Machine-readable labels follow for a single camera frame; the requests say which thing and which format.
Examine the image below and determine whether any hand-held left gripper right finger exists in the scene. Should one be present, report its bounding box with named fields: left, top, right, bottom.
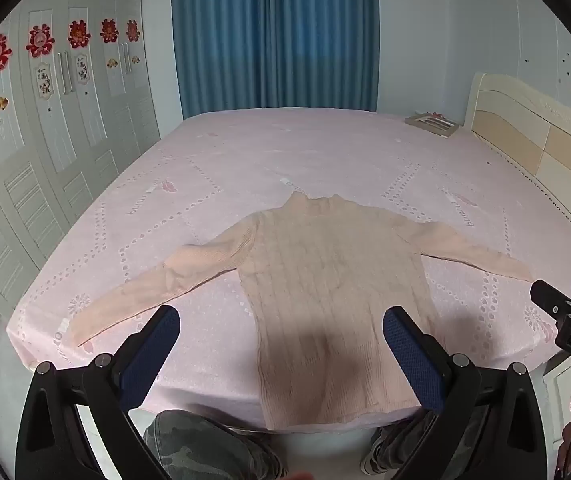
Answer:
left=383, top=306, right=549, bottom=480

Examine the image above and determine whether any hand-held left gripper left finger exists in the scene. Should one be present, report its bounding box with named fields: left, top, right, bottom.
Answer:
left=15, top=305, right=182, bottom=480

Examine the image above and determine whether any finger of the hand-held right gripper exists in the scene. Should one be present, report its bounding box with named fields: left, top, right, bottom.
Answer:
left=530, top=280, right=571, bottom=318

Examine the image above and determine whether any beige knit sweater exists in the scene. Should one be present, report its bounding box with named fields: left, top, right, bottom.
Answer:
left=68, top=192, right=533, bottom=431

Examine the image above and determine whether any white nightstand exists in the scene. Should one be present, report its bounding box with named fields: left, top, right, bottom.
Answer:
left=545, top=355, right=571, bottom=411

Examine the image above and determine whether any person's left leg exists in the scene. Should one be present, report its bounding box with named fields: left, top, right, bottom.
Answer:
left=142, top=409, right=286, bottom=480

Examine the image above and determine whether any cream wooden headboard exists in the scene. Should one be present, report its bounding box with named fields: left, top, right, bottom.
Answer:
left=465, top=72, right=571, bottom=256

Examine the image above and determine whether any white wardrobe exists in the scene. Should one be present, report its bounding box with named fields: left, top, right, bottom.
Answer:
left=0, top=0, right=161, bottom=321

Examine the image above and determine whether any bed with pink sheet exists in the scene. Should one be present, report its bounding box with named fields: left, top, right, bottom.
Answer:
left=5, top=106, right=571, bottom=431

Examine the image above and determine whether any blue curtain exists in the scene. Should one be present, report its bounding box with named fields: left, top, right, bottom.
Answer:
left=171, top=0, right=380, bottom=120

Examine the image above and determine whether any flat picture frame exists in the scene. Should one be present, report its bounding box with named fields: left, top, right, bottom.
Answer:
left=405, top=111, right=461, bottom=137

